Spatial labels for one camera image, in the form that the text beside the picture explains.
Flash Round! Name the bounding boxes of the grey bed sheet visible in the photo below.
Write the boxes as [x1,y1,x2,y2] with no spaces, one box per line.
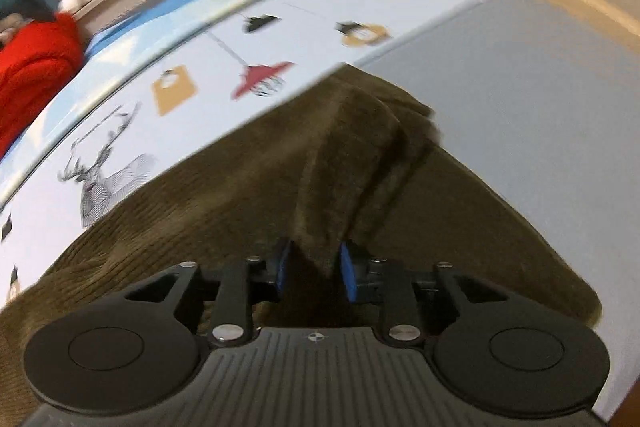
[357,0,640,423]

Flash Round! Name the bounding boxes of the olive corduroy pants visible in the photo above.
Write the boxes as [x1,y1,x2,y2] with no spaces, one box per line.
[0,63,603,427]

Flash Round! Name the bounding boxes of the red knit garment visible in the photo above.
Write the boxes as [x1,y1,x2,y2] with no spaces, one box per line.
[0,12,87,158]

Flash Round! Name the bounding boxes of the white printed bed sheet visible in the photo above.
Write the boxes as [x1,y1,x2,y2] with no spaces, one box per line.
[0,0,506,305]

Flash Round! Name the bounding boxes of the blue white patterned bedding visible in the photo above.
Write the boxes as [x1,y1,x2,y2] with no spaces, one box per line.
[0,0,380,188]

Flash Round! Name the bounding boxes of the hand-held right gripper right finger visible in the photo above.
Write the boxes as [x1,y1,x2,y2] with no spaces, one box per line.
[339,241,518,349]

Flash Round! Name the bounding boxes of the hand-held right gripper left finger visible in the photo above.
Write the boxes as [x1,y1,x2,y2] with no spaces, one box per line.
[122,241,294,349]

